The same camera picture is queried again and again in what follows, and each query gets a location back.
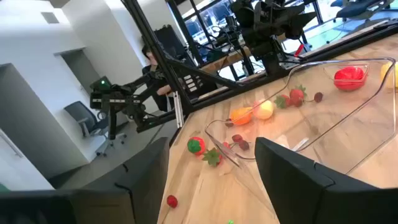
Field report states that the yellow toy lemon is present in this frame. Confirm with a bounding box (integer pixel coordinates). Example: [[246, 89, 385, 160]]
[[380, 61, 398, 90]]

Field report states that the white plastic strip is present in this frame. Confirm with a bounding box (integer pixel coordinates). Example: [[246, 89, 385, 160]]
[[172, 91, 185, 129]]

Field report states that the dark office chair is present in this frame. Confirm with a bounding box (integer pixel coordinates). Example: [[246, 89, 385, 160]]
[[63, 101, 128, 158]]

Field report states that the person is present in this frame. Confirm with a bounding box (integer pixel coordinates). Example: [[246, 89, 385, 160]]
[[141, 43, 175, 113]]

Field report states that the red toy apple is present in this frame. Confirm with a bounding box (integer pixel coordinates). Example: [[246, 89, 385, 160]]
[[333, 66, 365, 91]]

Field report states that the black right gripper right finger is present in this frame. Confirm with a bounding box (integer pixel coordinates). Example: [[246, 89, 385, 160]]
[[254, 137, 398, 224]]

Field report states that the toy orange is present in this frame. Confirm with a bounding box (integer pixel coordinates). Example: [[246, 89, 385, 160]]
[[229, 106, 254, 126]]

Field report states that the black aluminium rig frame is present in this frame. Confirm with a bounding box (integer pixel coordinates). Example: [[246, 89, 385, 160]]
[[121, 0, 398, 147]]

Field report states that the large toy strawberry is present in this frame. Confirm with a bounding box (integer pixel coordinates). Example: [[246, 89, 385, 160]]
[[187, 136, 206, 156]]

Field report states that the clear plastic container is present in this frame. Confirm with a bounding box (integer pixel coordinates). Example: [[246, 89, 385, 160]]
[[203, 57, 398, 189]]

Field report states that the pale toy peach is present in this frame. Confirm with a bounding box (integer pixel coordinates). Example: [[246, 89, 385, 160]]
[[252, 99, 275, 121]]

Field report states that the black monitor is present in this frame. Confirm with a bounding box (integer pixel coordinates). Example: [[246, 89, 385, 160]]
[[154, 24, 187, 63]]

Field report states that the grey wall vent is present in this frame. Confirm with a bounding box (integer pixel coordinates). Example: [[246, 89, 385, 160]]
[[41, 11, 60, 24]]

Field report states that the wooden background workbench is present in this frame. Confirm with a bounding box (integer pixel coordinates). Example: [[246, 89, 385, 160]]
[[198, 46, 252, 75]]

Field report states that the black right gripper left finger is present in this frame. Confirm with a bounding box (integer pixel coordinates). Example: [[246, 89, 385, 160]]
[[0, 136, 170, 224]]

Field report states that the black office chair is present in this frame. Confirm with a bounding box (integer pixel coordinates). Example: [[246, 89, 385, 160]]
[[329, 0, 398, 24]]

